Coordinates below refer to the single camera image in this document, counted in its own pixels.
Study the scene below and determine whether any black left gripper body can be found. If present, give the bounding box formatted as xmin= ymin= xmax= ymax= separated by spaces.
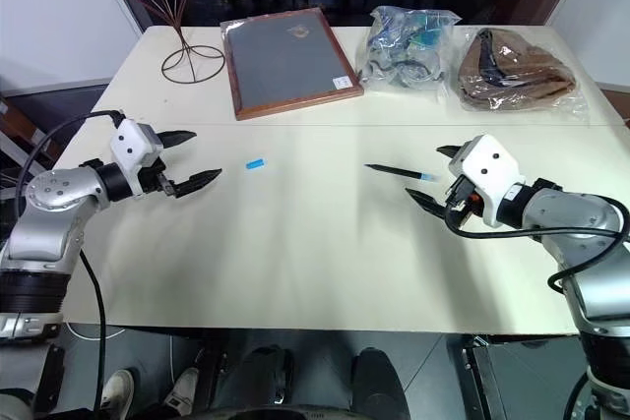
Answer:
xmin=131 ymin=157 xmax=179 ymax=198

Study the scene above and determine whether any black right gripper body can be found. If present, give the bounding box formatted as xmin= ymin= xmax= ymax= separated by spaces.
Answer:
xmin=444 ymin=174 xmax=487 ymax=220

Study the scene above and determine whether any dark rounded shape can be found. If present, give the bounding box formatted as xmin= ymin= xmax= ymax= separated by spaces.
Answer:
xmin=350 ymin=347 xmax=410 ymax=419

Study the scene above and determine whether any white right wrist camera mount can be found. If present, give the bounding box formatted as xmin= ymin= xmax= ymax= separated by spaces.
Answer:
xmin=449 ymin=134 xmax=524 ymax=228

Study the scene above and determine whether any brown wire branch stand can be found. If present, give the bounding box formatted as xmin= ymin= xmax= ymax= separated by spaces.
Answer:
xmin=108 ymin=0 xmax=228 ymax=84

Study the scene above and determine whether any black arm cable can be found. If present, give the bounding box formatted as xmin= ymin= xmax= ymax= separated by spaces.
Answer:
xmin=14 ymin=109 xmax=124 ymax=414
xmin=444 ymin=192 xmax=630 ymax=294

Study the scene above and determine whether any black metal table frame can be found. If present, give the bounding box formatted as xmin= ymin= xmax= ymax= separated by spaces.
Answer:
xmin=459 ymin=333 xmax=509 ymax=420

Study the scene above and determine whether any wooden framed dark board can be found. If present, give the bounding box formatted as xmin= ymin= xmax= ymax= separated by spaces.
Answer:
xmin=219 ymin=6 xmax=366 ymax=123

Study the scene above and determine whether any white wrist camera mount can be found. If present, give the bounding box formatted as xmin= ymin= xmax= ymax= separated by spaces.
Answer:
xmin=449 ymin=134 xmax=524 ymax=228
xmin=108 ymin=118 xmax=165 ymax=174

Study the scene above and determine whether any black pen with blue end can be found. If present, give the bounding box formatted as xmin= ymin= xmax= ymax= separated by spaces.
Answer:
xmin=363 ymin=162 xmax=443 ymax=183

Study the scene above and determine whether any clear bag with brown cloth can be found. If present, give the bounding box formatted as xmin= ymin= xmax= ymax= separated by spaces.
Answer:
xmin=454 ymin=26 xmax=591 ymax=122

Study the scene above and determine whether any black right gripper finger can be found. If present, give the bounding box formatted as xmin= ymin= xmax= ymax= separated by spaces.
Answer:
xmin=404 ymin=187 xmax=452 ymax=217
xmin=436 ymin=144 xmax=465 ymax=163

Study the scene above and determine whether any clear bag of mixed items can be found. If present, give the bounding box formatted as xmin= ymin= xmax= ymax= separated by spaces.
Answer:
xmin=354 ymin=5 xmax=463 ymax=104

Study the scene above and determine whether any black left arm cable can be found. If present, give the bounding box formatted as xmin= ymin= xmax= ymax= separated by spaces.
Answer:
xmin=14 ymin=109 xmax=124 ymax=414

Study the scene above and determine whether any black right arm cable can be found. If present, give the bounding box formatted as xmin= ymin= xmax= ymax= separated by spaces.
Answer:
xmin=444 ymin=192 xmax=630 ymax=294

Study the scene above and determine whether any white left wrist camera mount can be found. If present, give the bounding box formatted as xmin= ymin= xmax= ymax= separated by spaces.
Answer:
xmin=108 ymin=118 xmax=165 ymax=174

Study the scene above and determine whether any white cable loop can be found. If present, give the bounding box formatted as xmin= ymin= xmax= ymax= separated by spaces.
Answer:
xmin=65 ymin=323 xmax=129 ymax=341

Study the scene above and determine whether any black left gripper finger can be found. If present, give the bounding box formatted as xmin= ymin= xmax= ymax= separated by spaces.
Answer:
xmin=157 ymin=129 xmax=199 ymax=150
xmin=169 ymin=168 xmax=224 ymax=201

